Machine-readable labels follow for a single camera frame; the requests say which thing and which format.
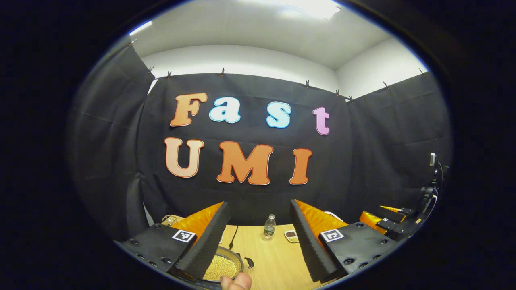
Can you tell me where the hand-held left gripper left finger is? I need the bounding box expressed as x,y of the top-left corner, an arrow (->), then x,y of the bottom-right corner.
117,201 -> 231,282

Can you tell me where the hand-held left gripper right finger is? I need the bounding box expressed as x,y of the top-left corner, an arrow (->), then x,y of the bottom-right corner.
289,199 -> 397,283

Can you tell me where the pile of yellow soybeans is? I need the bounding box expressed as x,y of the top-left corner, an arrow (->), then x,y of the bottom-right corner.
203,255 -> 237,281

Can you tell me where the black induction cooktop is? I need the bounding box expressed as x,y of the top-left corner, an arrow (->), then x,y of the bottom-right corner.
189,242 -> 247,290

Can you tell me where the clear plastic water bottle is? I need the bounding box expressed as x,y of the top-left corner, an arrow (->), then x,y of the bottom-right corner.
263,214 -> 277,241

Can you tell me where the row of black cloth clips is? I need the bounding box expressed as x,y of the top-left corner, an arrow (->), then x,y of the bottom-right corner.
131,38 -> 426,103

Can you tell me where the ceiling light strip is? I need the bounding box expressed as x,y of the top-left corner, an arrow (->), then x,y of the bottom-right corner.
129,21 -> 153,36

